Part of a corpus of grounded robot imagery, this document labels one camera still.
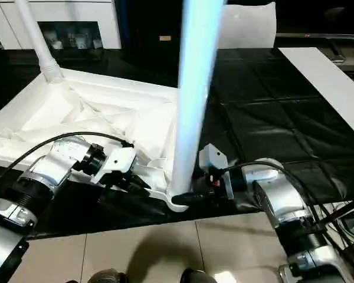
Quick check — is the white plastic table top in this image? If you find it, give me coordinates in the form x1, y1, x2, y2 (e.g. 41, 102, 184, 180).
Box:
0, 66, 195, 213

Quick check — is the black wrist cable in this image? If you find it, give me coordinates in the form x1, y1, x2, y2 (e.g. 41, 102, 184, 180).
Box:
0, 131, 135, 189
221, 160, 354, 283

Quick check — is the white cabinet with glass doors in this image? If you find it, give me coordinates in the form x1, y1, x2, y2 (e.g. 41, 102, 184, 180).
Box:
0, 0, 123, 51

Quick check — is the white plastic table leg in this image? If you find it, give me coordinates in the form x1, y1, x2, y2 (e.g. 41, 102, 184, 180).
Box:
14, 0, 66, 84
170, 0, 228, 197

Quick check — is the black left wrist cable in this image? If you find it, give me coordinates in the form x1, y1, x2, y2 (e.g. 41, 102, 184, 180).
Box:
0, 131, 135, 189

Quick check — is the grey low table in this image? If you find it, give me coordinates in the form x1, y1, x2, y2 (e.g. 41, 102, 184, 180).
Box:
330, 40, 354, 71

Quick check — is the black tripod stand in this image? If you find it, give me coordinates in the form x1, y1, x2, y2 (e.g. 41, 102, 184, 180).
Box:
318, 202, 354, 228

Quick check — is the black cabinet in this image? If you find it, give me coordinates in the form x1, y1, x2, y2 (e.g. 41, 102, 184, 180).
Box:
117, 0, 183, 51

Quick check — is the dark right robot foot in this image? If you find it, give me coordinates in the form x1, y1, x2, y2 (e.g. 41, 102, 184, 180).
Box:
179, 268, 216, 283

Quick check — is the black work mat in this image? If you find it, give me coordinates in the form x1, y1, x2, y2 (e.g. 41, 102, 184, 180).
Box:
0, 47, 354, 239

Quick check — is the black bar with red mark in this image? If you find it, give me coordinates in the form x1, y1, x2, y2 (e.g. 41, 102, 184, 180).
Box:
276, 32, 354, 40

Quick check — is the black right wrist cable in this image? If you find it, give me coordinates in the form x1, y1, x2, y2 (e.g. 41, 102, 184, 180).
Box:
221, 160, 354, 283

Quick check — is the white flat panel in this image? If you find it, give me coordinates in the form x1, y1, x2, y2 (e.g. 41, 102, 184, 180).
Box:
278, 47, 354, 139

